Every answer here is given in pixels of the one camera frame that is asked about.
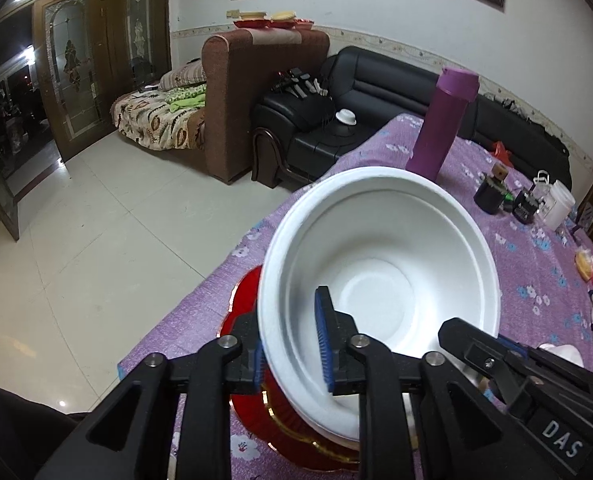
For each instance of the purple floral tablecloth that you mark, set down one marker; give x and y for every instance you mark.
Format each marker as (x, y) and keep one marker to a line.
(521, 270)

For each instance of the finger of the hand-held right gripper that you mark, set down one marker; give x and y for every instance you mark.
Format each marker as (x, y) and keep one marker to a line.
(476, 347)

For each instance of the red trays with food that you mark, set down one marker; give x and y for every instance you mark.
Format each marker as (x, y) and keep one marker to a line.
(274, 20)

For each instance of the black round jar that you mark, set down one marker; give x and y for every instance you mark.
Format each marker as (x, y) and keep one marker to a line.
(489, 195)

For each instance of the patterned blanket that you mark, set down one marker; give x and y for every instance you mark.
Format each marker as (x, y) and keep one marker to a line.
(151, 120)

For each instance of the pile of black devices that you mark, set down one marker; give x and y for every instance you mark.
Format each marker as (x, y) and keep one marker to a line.
(299, 82)

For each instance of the black leather sofa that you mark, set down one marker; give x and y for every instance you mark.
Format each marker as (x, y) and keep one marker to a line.
(376, 80)

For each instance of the brown armchair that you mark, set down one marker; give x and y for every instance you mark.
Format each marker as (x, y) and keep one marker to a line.
(256, 85)

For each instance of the red bag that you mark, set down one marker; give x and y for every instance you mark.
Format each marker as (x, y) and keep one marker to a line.
(501, 152)

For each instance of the large white foam bowl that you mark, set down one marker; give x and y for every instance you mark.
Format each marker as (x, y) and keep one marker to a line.
(386, 240)

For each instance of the white plastic jar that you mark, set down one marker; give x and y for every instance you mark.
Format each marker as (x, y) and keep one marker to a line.
(559, 205)

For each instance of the green cloth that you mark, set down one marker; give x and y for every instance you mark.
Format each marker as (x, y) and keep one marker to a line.
(186, 97)

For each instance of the wooden glass-door cabinet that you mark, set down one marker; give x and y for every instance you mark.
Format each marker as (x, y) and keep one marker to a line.
(76, 60)

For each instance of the black box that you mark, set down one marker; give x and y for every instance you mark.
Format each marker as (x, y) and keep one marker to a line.
(525, 207)

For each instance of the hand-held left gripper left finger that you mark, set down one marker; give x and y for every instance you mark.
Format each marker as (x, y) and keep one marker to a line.
(249, 360)

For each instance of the wooden block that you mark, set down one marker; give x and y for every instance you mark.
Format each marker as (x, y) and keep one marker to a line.
(500, 171)

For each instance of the yellow food in bag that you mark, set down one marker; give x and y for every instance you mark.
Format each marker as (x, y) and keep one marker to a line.
(584, 265)

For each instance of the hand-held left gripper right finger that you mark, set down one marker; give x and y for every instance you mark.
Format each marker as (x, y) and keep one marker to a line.
(325, 340)

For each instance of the purple thermos bottle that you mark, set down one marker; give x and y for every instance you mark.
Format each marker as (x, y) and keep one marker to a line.
(439, 125)

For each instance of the large red glass plate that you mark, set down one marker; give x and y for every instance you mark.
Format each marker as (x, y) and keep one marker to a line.
(249, 290)

